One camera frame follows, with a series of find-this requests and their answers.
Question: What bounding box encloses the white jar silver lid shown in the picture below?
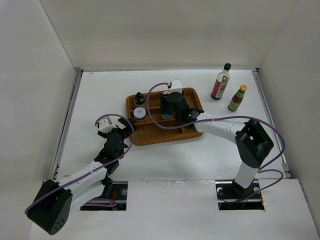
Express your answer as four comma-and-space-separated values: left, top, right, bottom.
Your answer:
161, 113, 172, 120

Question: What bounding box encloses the white lid spice jar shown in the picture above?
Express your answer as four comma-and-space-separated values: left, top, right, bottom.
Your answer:
133, 107, 147, 123

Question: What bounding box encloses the black cap spice bottle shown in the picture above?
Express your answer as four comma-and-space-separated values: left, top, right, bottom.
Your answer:
133, 92, 146, 107

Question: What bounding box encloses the tall dark sauce bottle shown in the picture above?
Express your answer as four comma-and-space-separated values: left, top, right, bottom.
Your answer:
211, 63, 232, 100

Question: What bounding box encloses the green bottle yellow cap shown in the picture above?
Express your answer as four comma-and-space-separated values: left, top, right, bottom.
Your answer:
227, 84, 248, 112

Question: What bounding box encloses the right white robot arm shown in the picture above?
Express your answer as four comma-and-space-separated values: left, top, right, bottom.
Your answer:
160, 92, 274, 198

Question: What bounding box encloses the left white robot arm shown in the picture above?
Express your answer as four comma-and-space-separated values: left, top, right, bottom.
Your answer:
24, 114, 137, 235

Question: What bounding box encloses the brown wicker divided tray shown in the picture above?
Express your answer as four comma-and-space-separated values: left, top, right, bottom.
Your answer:
125, 87, 203, 146

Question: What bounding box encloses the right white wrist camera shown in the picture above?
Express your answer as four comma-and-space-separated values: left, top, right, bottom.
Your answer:
167, 79, 183, 94

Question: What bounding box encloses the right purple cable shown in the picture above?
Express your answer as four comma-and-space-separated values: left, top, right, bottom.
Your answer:
146, 82, 286, 205

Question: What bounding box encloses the purple cable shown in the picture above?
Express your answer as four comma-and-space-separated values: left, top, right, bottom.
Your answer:
146, 82, 286, 205
24, 113, 137, 216

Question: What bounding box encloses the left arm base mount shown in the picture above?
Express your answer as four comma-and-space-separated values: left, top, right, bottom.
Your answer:
80, 181, 129, 211

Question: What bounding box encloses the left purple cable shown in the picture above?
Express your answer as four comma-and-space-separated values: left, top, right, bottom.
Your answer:
24, 113, 137, 216

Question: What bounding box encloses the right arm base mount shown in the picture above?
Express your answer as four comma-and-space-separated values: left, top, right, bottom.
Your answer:
215, 180, 265, 211

